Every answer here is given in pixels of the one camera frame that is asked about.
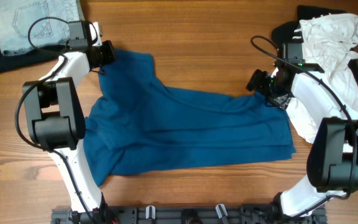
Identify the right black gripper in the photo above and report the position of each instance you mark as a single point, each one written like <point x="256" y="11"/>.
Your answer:
<point x="257" y="83"/>

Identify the light blue denim jeans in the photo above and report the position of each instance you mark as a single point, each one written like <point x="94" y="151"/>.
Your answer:
<point x="24" y="23"/>

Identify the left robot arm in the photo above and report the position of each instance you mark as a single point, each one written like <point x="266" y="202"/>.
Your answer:
<point x="56" y="123"/>

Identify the dark blue polo shirt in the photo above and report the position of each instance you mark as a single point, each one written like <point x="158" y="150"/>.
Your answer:
<point x="140" y="125"/>

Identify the white crumpled garment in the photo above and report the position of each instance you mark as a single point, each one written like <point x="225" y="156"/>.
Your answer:
<point x="327" y="41"/>

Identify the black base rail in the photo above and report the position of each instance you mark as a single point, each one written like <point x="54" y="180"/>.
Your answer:
<point x="244" y="214"/>

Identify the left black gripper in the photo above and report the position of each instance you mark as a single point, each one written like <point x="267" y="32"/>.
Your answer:
<point x="109" y="56"/>

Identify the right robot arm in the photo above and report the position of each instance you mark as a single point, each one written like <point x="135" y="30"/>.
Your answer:
<point x="332" y="165"/>

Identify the black garment under white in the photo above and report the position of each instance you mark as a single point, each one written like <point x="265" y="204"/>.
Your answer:
<point x="284" y="32"/>

